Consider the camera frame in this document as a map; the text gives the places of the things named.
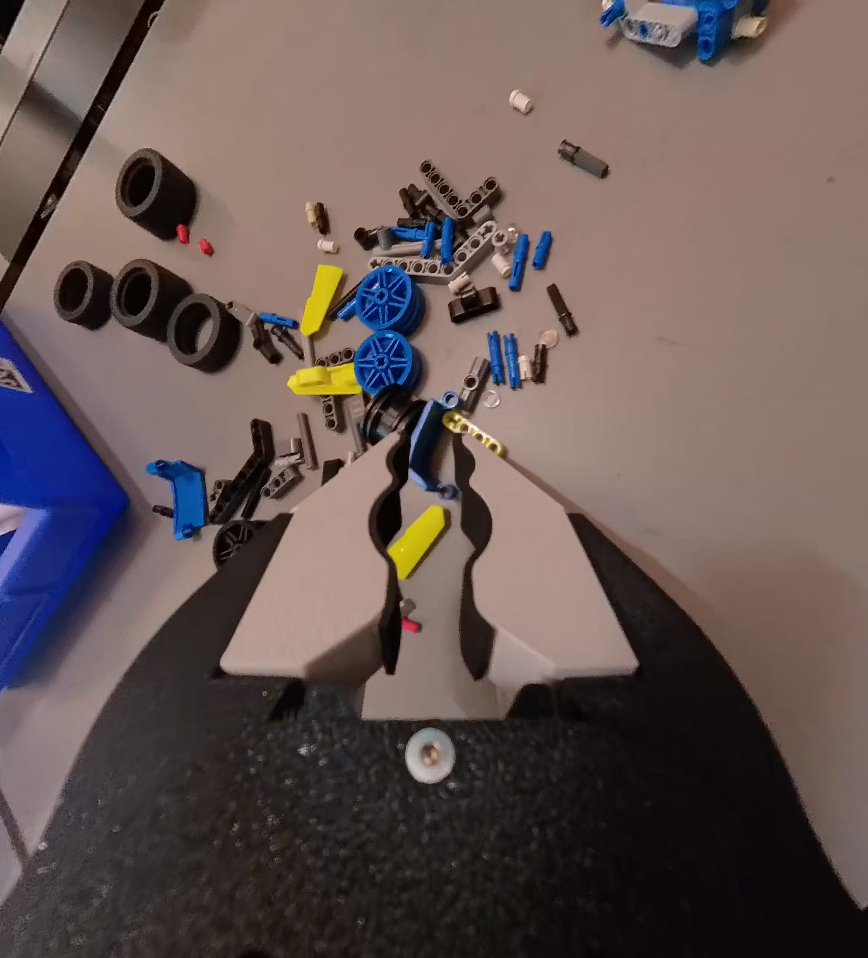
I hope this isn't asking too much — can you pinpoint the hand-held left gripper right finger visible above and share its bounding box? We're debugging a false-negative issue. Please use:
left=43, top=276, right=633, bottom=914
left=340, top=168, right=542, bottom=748
left=434, top=434, right=640, bottom=721

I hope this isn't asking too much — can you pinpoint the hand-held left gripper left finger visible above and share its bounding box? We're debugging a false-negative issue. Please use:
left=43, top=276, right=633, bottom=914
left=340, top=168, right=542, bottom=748
left=220, top=433, right=435, bottom=721

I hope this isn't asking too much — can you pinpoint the blue lego fender piece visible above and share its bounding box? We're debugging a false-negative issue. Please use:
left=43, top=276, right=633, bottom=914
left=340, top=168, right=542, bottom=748
left=407, top=393, right=466, bottom=499
left=145, top=459, right=207, bottom=541

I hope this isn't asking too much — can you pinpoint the black lego wheel rim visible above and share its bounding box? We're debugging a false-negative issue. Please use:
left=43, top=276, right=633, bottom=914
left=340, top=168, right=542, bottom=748
left=213, top=518, right=270, bottom=570

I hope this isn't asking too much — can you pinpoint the yellow lego panel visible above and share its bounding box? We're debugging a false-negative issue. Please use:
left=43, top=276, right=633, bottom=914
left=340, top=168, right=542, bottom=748
left=299, top=264, right=345, bottom=338
left=287, top=363, right=363, bottom=397
left=386, top=505, right=450, bottom=582

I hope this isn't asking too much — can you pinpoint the black bent lego beam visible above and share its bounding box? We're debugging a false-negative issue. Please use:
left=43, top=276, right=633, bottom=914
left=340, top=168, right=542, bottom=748
left=208, top=419, right=276, bottom=525

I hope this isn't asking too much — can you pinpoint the yellow lego beam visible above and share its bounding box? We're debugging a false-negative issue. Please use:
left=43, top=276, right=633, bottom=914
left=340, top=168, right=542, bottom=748
left=443, top=410, right=509, bottom=458

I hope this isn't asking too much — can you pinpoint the black lego wheel hub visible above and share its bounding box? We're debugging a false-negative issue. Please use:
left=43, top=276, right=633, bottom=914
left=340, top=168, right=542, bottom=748
left=362, top=393, right=423, bottom=444

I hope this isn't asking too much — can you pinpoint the blue lego wheel rim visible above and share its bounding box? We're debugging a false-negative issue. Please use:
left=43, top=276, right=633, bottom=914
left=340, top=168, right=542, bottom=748
left=353, top=331, right=426, bottom=396
left=354, top=265, right=428, bottom=332

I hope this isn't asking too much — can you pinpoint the dark grey lego connector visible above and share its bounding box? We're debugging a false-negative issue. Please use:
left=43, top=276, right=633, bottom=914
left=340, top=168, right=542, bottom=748
left=226, top=301, right=306, bottom=366

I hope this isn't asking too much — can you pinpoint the black rubber lego tire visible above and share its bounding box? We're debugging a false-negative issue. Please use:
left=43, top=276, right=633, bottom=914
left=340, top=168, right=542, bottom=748
left=167, top=293, right=243, bottom=374
left=115, top=148, right=199, bottom=241
left=53, top=260, right=116, bottom=330
left=109, top=259, right=180, bottom=342

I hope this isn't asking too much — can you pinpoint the black lego block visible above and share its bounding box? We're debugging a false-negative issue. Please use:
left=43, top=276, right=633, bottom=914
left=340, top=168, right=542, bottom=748
left=449, top=286, right=502, bottom=324

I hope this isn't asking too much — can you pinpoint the light grey bent lego beam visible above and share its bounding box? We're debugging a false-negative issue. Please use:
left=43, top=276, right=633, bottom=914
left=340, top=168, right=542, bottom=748
left=368, top=219, right=499, bottom=287

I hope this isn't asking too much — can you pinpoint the cluster of small lego pieces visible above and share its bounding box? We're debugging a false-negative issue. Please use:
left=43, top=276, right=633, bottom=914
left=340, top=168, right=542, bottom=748
left=353, top=183, right=516, bottom=296

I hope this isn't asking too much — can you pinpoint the dark grey angled lego beam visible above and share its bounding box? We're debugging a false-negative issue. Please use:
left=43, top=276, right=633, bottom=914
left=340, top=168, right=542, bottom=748
left=419, top=159, right=503, bottom=223

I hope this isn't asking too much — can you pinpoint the grey black lego axle connector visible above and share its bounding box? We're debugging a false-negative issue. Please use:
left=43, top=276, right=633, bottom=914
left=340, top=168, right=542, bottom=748
left=558, top=140, right=610, bottom=179

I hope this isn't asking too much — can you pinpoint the blue grey lego assembly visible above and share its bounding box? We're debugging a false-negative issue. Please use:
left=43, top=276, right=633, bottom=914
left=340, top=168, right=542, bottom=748
left=600, top=0, right=769, bottom=63

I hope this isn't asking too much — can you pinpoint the blue plastic storage bin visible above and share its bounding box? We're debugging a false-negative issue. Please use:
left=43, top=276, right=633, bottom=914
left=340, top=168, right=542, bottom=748
left=0, top=280, right=132, bottom=738

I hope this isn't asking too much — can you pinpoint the silver metal stand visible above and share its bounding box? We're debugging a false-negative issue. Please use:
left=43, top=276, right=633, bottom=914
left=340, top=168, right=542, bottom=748
left=0, top=0, right=167, bottom=263

